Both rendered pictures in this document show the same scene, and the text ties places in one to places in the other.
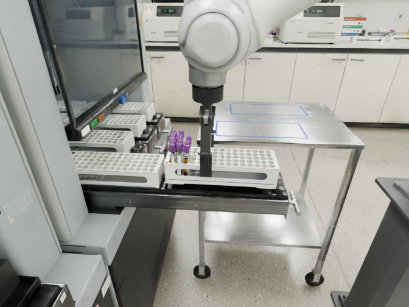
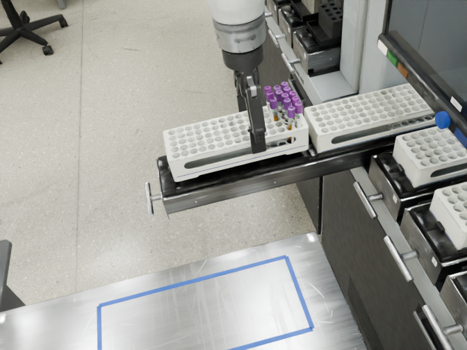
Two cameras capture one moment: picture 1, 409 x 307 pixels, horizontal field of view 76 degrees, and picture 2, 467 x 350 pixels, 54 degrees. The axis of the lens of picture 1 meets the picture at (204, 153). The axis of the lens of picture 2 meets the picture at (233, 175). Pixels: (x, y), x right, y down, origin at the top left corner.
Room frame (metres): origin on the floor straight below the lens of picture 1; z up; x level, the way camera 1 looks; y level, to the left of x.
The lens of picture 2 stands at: (1.33, -0.19, 1.52)
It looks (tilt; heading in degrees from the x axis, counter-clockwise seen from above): 46 degrees down; 170
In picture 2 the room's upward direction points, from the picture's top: 10 degrees counter-clockwise
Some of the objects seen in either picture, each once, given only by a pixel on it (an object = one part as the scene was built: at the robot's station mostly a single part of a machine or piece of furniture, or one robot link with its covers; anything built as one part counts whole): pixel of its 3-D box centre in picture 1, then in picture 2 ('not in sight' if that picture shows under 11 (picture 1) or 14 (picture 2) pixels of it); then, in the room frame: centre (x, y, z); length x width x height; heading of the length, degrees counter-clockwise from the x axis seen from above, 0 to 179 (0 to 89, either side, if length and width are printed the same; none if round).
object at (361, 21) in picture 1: (353, 19); not in sight; (3.25, -1.64, 1.10); 0.24 x 0.13 x 0.10; 84
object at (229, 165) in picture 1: (220, 165); (235, 139); (0.62, -0.05, 0.86); 0.30 x 0.10 x 0.06; 86
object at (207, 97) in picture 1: (207, 102); (244, 64); (0.62, -0.01, 1.04); 0.08 x 0.07 x 0.09; 176
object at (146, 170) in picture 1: (111, 170); (374, 117); (0.64, 0.27, 0.83); 0.30 x 0.10 x 0.06; 86
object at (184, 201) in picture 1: (173, 187); (297, 153); (0.63, 0.09, 0.78); 0.73 x 0.14 x 0.09; 86
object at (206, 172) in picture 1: (206, 164); (244, 107); (0.57, 0.00, 0.90); 0.03 x 0.01 x 0.07; 86
